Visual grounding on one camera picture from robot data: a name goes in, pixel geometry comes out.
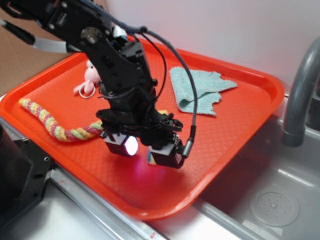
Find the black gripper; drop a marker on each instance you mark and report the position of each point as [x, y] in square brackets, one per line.
[132, 113]

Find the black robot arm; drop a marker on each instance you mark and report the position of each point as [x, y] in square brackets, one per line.
[124, 76]

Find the pink plush bunny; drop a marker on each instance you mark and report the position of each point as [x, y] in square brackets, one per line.
[91, 80]

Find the teal terry cloth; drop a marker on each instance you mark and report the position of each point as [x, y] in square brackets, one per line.
[208, 86]

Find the red plastic tray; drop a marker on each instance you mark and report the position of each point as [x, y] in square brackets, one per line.
[131, 184]

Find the grey sink basin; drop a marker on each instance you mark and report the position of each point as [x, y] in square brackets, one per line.
[222, 211]

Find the sink drain cover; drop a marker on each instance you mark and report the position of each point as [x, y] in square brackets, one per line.
[274, 206]

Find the grey sink faucet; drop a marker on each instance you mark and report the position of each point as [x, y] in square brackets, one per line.
[303, 105]

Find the multicolour twisted rope toy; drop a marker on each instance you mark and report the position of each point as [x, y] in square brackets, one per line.
[52, 126]

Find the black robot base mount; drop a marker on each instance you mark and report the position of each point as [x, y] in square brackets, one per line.
[24, 172]

